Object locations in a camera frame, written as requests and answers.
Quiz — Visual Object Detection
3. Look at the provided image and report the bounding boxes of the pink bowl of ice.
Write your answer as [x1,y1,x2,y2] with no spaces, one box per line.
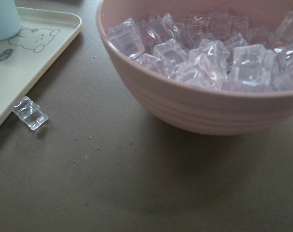
[96,0,293,135]

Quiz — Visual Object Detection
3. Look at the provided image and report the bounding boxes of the stray ice cube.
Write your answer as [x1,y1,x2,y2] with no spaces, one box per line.
[12,96,49,131]

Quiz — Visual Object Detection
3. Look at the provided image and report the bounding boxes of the cream rabbit tray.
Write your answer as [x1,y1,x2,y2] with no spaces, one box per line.
[0,7,82,125]

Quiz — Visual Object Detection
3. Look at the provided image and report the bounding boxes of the blue plastic cup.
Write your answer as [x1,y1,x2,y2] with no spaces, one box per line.
[0,0,21,41]

